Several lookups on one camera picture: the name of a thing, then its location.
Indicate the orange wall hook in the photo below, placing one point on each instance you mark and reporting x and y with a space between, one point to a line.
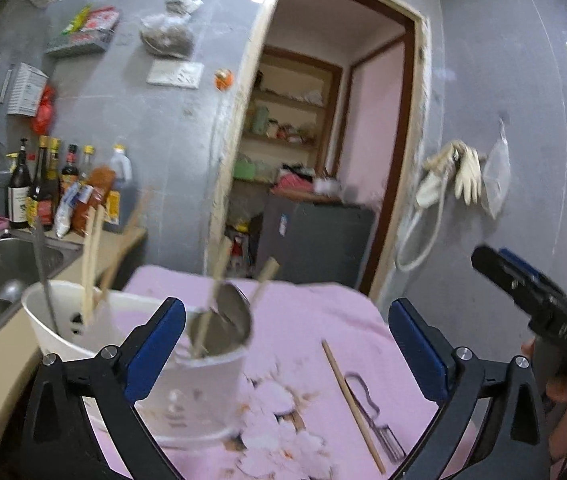
224 79

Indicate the white label wine bottle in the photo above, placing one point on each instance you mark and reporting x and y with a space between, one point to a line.
18 195

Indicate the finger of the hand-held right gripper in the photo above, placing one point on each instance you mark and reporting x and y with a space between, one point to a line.
493 265
528 272

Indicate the green box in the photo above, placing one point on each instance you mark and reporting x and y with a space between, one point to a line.
244 169

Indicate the wooden door frame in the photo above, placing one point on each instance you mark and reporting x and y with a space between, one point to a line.
416 160

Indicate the dark sauce jug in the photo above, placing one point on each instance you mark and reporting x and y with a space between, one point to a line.
121 190

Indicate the wooden shelf unit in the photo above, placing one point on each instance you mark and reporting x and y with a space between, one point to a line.
288 110

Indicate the long thick wooden chopstick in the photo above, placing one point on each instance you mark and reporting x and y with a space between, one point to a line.
353 405

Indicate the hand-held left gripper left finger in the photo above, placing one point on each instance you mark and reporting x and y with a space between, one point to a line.
156 350

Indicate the metal pot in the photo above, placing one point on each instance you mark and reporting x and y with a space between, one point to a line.
327 186

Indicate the metal spoon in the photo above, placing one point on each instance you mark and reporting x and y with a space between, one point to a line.
236 315

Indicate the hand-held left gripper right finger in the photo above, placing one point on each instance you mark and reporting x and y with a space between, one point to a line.
418 350

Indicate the red plastic bag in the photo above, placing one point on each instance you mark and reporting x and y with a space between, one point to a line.
44 110

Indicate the metal fork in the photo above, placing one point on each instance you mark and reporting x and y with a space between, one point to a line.
45 280

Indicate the grey wall rack with packets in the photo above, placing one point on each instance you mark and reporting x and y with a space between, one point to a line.
83 35

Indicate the white wall basket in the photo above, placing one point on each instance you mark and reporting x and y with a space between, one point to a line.
25 90

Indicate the white wall socket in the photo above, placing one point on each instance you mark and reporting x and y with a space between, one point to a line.
176 74

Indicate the hanging bag with dark contents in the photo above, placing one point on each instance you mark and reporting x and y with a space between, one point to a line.
168 30

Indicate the white and blue bag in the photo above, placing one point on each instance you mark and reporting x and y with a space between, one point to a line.
68 210

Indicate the steel kitchen sink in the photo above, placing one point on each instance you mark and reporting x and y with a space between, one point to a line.
8 260

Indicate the pink folded cloth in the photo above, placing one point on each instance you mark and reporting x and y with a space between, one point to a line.
293 182

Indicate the person's right hand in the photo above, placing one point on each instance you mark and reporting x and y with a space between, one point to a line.
566 397

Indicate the white utensil holder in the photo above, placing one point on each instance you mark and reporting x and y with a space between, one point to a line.
198 395

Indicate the pink floral cloth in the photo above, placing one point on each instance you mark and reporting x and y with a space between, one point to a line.
313 320

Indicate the grey refrigerator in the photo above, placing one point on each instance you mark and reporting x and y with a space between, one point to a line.
313 240

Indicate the clear plastic bag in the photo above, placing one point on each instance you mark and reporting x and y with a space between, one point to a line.
496 175

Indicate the metal peeler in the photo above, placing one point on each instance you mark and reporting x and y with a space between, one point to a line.
383 435

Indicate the tall dark sauce bottle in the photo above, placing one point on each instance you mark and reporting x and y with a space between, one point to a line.
40 185

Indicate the orange snack bag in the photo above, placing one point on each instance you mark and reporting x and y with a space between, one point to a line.
93 200

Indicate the red label dark bottle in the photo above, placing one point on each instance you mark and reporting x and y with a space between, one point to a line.
69 170

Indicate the yellow cap bottle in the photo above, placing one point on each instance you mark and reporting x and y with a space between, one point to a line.
87 165

